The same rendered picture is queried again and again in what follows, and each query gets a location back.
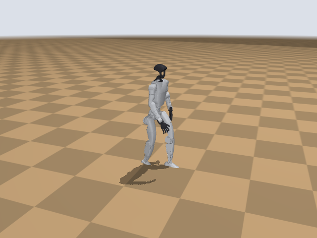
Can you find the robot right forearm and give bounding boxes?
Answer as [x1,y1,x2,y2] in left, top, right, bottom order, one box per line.
[150,102,162,123]

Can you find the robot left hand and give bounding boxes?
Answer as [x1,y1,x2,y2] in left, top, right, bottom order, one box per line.
[168,107,173,121]

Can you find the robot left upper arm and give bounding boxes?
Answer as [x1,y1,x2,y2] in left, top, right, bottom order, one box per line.
[165,79,170,98]

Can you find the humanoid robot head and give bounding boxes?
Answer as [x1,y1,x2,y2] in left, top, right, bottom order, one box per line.
[154,64,167,82]

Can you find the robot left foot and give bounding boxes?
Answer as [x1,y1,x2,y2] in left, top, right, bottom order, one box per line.
[164,162,179,168]

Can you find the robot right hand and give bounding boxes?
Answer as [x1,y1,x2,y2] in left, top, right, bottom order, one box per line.
[157,120,170,134]

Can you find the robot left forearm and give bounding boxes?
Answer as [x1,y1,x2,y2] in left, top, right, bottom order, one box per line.
[165,96,173,109]

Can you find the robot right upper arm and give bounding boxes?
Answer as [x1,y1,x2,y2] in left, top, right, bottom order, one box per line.
[148,83,157,107]

